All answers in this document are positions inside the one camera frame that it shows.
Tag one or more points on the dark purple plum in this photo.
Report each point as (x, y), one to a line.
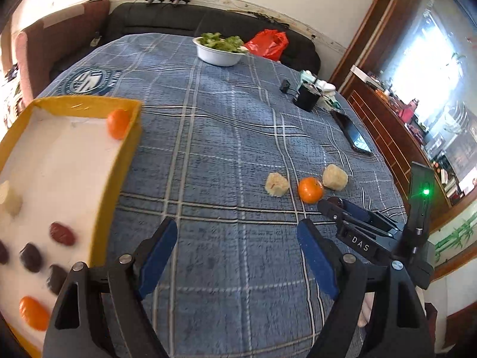
(31, 256)
(56, 278)
(3, 253)

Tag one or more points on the brown chair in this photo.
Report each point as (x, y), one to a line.
(56, 44)

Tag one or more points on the person's right hand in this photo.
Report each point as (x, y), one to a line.
(365, 307)

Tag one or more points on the black sofa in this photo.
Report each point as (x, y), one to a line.
(156, 20)

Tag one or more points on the white green packet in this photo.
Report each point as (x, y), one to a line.
(311, 78)

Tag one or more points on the red plastic bag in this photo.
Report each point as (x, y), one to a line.
(268, 44)

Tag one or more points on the green vegetables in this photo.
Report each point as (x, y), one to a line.
(223, 42)

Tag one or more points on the red jujube date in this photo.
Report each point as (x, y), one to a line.
(61, 233)

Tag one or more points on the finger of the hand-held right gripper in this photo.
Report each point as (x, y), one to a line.
(335, 216)
(354, 209)

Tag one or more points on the bamboo print panel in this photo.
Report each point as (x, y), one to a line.
(456, 236)

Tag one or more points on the small mandarin orange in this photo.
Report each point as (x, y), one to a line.
(33, 313)

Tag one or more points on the small black adapter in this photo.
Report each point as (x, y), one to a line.
(286, 86)

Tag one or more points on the white crumpled packaging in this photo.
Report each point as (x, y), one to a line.
(331, 100)

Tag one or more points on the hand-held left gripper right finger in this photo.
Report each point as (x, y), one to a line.
(316, 261)

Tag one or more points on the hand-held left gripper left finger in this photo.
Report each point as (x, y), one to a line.
(158, 255)

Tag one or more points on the yellow cardboard box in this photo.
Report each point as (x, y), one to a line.
(123, 179)

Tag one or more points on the black smartphone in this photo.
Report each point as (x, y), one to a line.
(352, 132)

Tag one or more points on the white bowl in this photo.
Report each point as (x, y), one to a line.
(218, 56)

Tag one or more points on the wooden cabinet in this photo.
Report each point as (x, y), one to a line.
(384, 119)

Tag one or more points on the blue plaid blanket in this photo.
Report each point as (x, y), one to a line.
(223, 156)

